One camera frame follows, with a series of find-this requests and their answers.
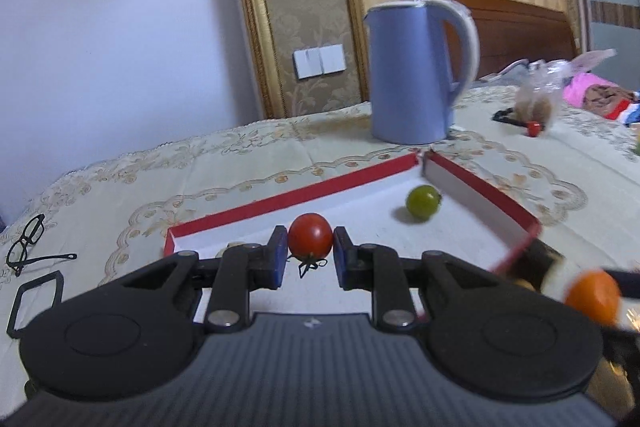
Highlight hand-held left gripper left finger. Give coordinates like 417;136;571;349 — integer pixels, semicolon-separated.
120;225;290;334

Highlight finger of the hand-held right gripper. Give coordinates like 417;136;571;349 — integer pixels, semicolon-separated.
601;266;640;301
600;326;640;359

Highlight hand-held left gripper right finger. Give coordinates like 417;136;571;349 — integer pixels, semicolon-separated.
333;226;506;332

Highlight orange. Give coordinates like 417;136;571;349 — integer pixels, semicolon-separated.
565;269;624;328

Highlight red tomato with stem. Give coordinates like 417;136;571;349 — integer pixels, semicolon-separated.
288;212;334;278

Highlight red cardboard box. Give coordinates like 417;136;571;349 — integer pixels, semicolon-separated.
164;150;543;325

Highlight green tomato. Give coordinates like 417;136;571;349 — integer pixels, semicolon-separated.
404;185;443;222

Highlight blue electric kettle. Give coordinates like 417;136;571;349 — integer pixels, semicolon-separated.
363;0;481;146

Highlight pink cloth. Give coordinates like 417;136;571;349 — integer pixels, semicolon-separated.
562;73;640;124

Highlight flat black object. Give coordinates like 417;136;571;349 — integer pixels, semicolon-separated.
491;107;531;126

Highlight clear plastic bag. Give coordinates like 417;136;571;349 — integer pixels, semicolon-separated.
515;49;619;134

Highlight grey cloth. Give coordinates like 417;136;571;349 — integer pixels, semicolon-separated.
479;58;532;86

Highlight black eyeglasses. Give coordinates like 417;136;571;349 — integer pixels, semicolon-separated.
6;214;78;278

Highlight wooden headboard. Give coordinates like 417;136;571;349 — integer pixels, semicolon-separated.
401;0;581;84

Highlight white wall switch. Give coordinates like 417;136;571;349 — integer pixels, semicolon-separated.
293;44;346;80

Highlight gold wall moulding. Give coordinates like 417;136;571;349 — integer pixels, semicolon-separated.
227;0;369;120

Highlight black rectangular frame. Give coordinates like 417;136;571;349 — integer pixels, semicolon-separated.
6;271;64;339

